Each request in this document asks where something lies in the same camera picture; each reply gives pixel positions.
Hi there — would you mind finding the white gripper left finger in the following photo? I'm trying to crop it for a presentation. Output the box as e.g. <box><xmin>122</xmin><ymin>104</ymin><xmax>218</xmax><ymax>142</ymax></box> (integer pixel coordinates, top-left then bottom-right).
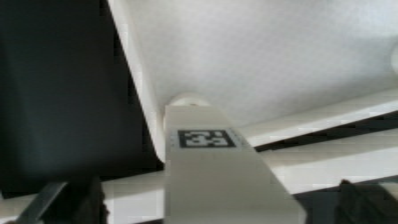
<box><xmin>12</xmin><ymin>177</ymin><xmax>106</xmax><ymax>224</ymax></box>

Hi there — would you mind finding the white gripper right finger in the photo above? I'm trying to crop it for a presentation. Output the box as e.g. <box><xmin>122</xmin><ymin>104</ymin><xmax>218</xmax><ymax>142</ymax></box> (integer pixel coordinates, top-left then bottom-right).
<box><xmin>334</xmin><ymin>180</ymin><xmax>398</xmax><ymax>224</ymax></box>

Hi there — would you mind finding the white leg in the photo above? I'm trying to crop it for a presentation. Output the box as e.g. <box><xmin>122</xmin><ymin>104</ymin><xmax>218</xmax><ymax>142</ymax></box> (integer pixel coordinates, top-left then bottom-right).
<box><xmin>163</xmin><ymin>93</ymin><xmax>305</xmax><ymax>224</ymax></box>

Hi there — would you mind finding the white desk top tray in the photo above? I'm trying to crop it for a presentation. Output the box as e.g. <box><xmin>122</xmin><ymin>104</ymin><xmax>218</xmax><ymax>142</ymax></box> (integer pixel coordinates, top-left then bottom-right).
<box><xmin>105</xmin><ymin>0</ymin><xmax>398</xmax><ymax>164</ymax></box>

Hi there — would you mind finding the white front obstacle bar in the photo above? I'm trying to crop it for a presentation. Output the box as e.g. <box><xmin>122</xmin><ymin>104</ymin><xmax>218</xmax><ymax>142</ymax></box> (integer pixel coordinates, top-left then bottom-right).
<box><xmin>0</xmin><ymin>128</ymin><xmax>398</xmax><ymax>224</ymax></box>

